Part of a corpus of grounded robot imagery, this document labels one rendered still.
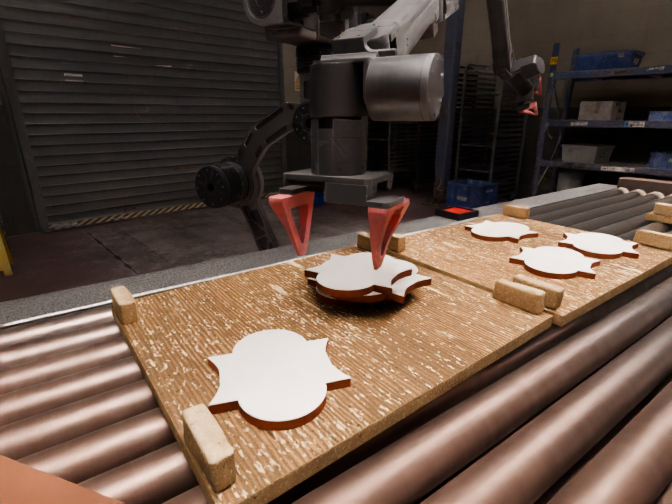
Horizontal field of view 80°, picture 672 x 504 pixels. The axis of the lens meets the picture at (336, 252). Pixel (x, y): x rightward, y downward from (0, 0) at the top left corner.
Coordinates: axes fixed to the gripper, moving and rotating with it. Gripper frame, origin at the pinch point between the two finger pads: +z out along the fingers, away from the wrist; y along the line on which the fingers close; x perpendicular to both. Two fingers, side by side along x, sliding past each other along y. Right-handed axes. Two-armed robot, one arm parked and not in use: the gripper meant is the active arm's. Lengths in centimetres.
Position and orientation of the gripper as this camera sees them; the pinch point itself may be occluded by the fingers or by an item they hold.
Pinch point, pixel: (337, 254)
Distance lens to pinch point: 45.6
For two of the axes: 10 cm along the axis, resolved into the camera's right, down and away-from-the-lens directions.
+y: -8.8, -1.5, 4.5
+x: -4.8, 2.7, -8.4
